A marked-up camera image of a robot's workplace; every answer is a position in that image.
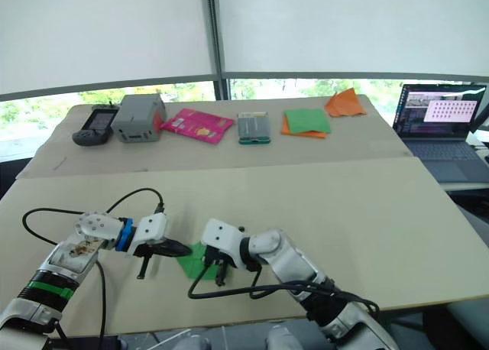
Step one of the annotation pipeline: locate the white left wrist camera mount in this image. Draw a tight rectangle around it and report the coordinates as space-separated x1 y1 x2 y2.
127 212 170 258

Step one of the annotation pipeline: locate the flat orange paper sheet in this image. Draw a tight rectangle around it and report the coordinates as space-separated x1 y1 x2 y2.
280 111 329 140

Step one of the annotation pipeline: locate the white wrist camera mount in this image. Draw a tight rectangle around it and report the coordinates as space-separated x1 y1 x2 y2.
200 218 246 270
127 212 170 258

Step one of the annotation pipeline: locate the black monitor stand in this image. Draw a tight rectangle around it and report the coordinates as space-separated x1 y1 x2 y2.
471 104 489 134

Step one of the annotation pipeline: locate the white roller blind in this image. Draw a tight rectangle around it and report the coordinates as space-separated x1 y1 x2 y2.
0 0 215 102
216 0 489 88

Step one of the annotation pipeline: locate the grey plastic box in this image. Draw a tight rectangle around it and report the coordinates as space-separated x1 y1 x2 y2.
112 93 167 144

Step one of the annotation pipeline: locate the green paper sheet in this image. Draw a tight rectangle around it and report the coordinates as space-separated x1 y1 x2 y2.
285 108 332 134
176 241 223 281

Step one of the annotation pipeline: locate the grey window frame post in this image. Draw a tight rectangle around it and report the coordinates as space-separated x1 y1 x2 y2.
203 0 232 101

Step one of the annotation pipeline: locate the black handheld controller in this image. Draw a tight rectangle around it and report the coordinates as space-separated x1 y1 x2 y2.
72 103 120 147

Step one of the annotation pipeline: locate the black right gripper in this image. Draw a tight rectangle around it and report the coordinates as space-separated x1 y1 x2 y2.
204 245 235 287

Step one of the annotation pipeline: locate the flat green paper sheet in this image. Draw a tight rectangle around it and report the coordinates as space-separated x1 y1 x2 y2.
285 108 332 134

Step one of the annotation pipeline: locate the open grey laptop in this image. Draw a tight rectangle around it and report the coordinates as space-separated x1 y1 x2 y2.
392 83 489 183

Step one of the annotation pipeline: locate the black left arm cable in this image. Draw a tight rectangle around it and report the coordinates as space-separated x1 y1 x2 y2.
21 187 167 344

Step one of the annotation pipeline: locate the crumpled orange folded paper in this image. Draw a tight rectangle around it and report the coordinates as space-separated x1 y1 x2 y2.
324 87 368 118

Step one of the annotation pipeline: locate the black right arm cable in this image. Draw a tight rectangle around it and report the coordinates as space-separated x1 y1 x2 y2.
187 261 381 328

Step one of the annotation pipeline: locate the grey green-edged flat case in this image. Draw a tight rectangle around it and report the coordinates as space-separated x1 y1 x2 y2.
237 112 272 146

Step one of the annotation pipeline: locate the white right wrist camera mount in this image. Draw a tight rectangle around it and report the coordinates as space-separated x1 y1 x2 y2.
200 218 246 270

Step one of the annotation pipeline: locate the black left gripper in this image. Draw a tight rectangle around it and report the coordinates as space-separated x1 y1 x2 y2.
131 238 193 280

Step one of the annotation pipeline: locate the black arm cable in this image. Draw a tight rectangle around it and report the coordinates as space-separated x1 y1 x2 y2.
21 187 167 344
187 261 381 328

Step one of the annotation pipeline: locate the pink foil packet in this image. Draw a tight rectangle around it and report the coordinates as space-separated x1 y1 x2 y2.
160 108 235 145

